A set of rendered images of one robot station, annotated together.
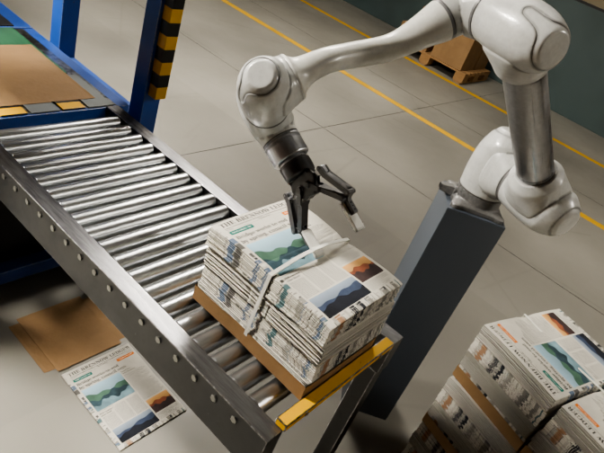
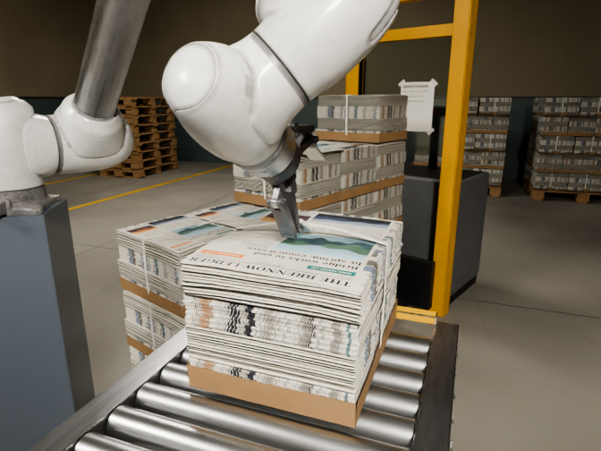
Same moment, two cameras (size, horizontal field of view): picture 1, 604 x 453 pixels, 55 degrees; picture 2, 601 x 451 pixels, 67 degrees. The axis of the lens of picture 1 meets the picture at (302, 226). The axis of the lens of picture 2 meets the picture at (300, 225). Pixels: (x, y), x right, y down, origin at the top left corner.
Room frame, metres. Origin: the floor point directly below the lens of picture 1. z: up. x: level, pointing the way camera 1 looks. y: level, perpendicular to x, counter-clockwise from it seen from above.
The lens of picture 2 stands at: (1.24, 0.72, 1.27)
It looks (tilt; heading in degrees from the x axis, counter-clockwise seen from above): 16 degrees down; 261
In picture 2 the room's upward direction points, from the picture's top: straight up
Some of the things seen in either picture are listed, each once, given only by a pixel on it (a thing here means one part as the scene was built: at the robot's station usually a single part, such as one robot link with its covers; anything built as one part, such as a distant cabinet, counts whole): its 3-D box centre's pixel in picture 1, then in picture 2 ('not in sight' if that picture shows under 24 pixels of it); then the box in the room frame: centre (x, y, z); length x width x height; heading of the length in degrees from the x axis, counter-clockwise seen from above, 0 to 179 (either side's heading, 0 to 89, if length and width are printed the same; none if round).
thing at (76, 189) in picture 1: (115, 182); not in sight; (1.46, 0.58, 0.77); 0.47 x 0.05 x 0.05; 150
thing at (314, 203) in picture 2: not in sight; (286, 195); (0.98, -1.21, 0.86); 0.38 x 0.29 x 0.04; 132
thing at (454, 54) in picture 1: (445, 42); not in sight; (7.97, -0.88, 0.28); 1.20 x 0.80 x 0.56; 60
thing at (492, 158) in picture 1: (500, 162); (7, 141); (1.77, -0.51, 1.17); 0.18 x 0.16 x 0.22; 37
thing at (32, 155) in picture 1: (80, 150); not in sight; (1.56, 0.75, 0.77); 0.47 x 0.05 x 0.05; 150
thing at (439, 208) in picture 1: (412, 310); (44, 378); (1.78, -0.51, 0.50); 0.20 x 0.20 x 1.00; 3
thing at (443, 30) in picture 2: not in sight; (406, 34); (0.21, -1.89, 1.62); 0.75 x 0.06 x 0.06; 131
